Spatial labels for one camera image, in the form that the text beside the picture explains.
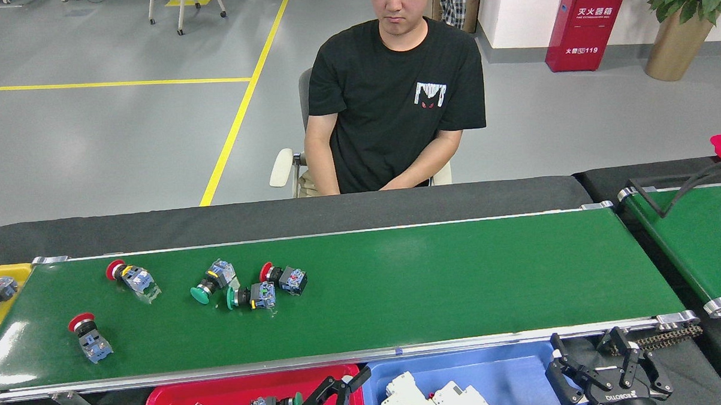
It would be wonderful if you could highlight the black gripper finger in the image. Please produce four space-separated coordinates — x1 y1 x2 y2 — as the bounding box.
301 376 344 405
544 332 611 405
618 325 674 398
337 365 374 405

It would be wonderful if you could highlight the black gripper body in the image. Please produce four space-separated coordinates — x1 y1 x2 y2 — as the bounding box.
589 384 659 405

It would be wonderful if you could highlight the red cap push button switch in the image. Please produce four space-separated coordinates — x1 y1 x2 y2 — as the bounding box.
105 258 161 306
68 312 114 365
259 260 309 298

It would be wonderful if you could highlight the blue plastic tray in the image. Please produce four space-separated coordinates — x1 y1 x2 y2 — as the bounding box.
360 338 587 405

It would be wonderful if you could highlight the red plastic tray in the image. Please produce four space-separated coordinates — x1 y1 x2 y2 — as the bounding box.
138 363 366 405

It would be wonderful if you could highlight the long green conveyor belt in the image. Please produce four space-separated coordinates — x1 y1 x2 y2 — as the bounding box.
0 197 702 405

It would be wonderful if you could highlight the green feeder conveyor belt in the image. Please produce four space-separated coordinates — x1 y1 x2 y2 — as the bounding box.
616 181 721 322

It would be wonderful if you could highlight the grey office chair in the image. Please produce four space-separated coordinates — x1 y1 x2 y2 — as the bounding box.
266 62 454 198

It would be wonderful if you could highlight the potted plant gold pot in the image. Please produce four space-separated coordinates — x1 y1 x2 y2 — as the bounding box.
637 0 721 84

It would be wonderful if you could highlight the red fire extinguisher box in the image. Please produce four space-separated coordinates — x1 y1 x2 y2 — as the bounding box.
543 0 631 74

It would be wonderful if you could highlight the brown cardboard box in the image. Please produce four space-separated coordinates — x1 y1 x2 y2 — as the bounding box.
432 0 485 36

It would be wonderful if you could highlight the background person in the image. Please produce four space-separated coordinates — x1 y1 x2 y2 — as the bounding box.
439 0 469 31

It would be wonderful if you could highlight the white wheeled stand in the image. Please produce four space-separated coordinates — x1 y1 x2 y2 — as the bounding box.
148 0 228 37

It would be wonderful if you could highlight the black drive chain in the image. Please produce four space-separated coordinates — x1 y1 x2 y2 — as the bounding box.
632 324 704 352

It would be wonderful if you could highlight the black cable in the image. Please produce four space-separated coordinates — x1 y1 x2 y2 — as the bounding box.
626 157 721 219

